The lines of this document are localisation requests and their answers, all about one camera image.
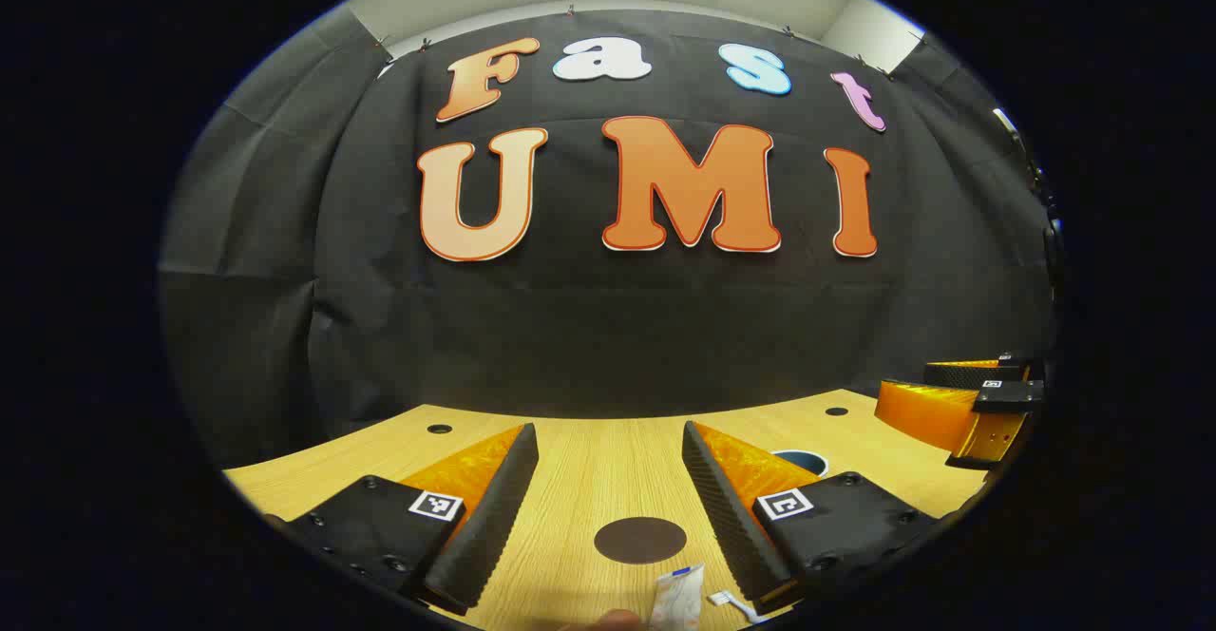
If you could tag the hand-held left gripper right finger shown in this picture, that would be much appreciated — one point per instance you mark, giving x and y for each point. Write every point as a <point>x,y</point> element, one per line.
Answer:
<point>722,517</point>

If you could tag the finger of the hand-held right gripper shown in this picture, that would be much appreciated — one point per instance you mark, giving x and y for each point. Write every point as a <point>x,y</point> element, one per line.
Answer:
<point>926,412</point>
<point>959,374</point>

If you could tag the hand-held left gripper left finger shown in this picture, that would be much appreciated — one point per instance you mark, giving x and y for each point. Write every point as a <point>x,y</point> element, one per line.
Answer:
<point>484,517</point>

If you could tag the dark round coaster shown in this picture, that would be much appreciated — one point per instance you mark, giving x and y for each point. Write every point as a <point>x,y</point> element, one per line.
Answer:
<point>639,540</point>

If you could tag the white toothbrush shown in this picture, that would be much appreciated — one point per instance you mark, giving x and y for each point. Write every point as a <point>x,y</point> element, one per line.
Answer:
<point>736,604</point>

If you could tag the white toothpaste tube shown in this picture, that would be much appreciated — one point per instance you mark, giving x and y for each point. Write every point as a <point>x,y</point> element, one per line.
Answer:
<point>676,598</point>

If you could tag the wooden desktop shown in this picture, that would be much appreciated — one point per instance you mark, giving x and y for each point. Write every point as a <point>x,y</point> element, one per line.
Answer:
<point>589,460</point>

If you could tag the black backdrop cloth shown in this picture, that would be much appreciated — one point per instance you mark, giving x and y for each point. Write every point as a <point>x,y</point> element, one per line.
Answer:
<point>570,327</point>

